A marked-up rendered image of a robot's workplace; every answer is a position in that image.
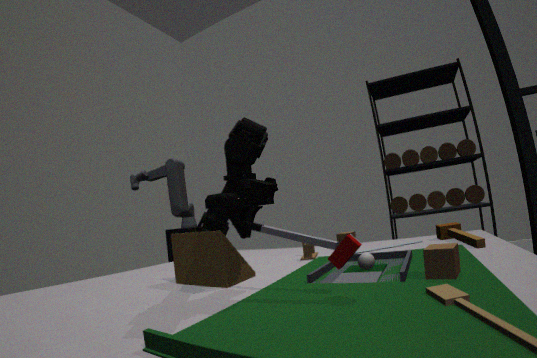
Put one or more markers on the white golf ball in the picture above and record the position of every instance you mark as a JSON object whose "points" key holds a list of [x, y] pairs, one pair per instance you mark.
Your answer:
{"points": [[366, 261]]}

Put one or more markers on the green mat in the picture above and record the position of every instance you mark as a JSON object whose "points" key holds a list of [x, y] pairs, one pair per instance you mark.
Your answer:
{"points": [[395, 319]]}

